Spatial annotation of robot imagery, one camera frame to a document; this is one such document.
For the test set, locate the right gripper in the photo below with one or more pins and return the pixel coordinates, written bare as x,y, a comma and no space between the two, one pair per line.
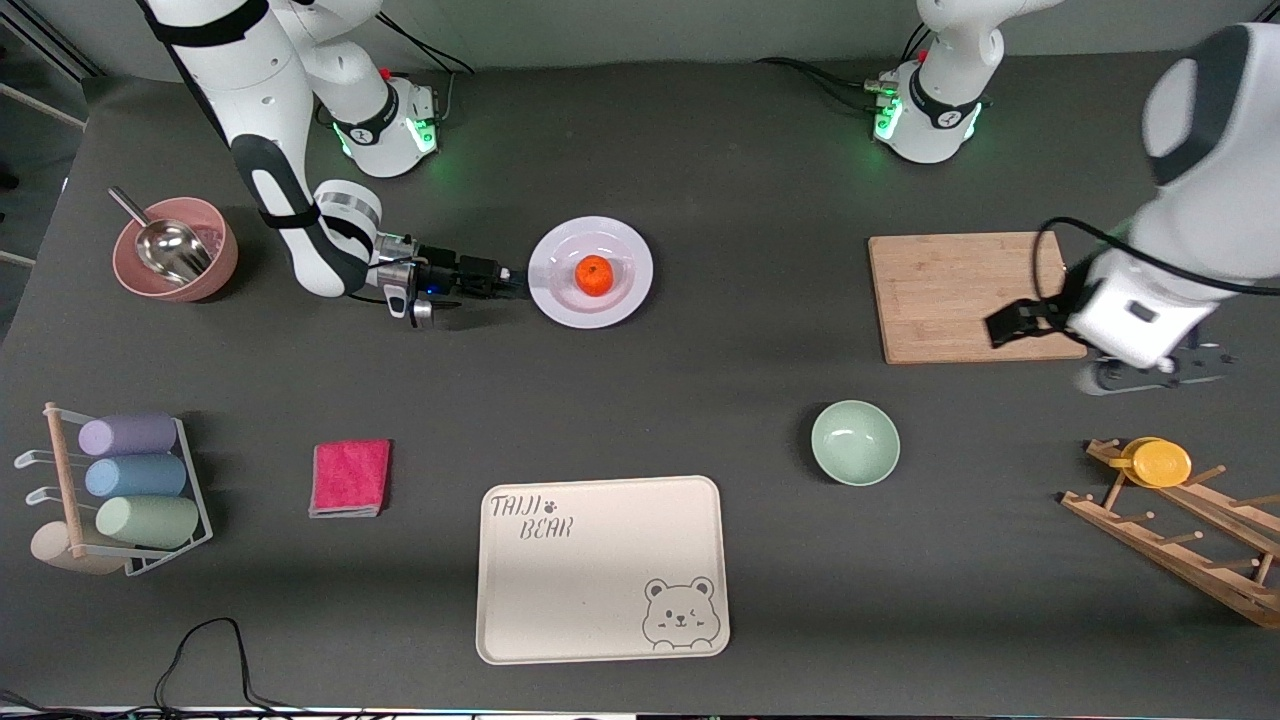
447,268

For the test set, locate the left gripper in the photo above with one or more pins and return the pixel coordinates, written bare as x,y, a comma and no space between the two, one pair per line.
1040,314

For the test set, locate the white round plate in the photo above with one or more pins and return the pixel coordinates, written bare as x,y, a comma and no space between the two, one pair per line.
560,300

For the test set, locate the orange fruit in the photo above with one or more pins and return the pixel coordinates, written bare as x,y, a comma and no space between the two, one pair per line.
594,277

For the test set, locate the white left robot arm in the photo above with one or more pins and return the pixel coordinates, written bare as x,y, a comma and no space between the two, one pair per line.
1210,150

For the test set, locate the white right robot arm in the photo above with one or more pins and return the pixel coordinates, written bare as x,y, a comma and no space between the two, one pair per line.
260,100

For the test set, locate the wooden cutting board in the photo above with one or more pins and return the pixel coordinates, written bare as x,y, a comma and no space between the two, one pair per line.
930,300

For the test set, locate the yellow cup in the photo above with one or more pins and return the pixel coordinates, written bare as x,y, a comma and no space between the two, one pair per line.
1160,464

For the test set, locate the pale green bowl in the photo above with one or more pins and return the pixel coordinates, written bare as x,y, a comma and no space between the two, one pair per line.
855,443

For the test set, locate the pink folded cloth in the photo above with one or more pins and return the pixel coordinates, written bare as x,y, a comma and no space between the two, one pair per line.
350,478

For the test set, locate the pink bowl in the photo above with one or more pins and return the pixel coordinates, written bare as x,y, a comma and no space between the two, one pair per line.
226,262

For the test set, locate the wooden peg rack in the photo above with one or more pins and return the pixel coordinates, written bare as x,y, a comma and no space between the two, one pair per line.
1180,563

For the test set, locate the metal scoop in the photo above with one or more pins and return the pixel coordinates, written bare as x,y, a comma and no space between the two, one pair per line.
170,250

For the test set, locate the cream tray with bear print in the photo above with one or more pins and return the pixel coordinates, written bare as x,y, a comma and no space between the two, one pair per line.
590,590

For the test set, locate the purple cup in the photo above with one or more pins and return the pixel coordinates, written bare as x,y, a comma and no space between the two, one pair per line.
128,435

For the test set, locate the blue cup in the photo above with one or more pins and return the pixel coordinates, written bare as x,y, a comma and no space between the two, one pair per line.
135,476

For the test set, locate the green cup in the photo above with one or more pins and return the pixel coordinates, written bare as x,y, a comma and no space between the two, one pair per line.
148,522

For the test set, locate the white metal bar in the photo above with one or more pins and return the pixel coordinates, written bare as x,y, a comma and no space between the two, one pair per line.
15,257
45,105

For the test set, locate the beige cup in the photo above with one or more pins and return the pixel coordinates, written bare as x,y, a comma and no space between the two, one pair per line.
52,548

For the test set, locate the dark metal rail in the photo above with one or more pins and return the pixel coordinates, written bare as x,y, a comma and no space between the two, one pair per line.
55,45

